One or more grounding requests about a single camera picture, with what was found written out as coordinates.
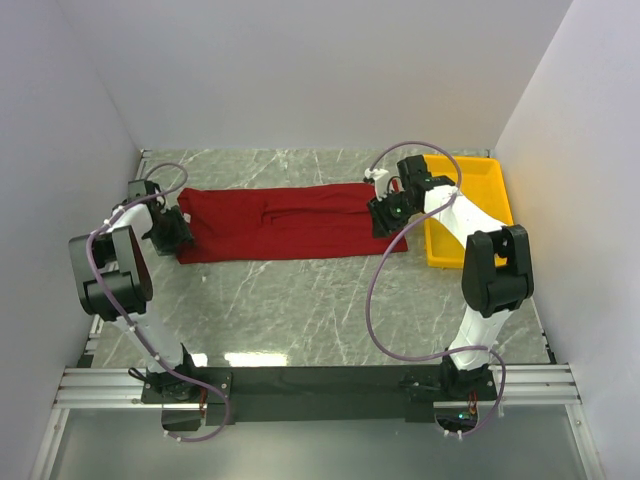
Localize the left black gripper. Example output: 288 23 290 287
147 205 194 256

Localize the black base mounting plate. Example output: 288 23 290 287
139 365 497 431

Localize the yellow plastic tray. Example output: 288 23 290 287
424 155 514 269

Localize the red t shirt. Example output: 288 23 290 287
177 183 392 265

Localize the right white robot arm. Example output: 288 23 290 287
364 155 534 399

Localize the aluminium frame rail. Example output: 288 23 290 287
53 364 582 410

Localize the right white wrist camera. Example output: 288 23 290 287
363 168 391 201

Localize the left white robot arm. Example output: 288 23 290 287
68 180 201 403

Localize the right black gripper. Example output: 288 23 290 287
367 188 419 240

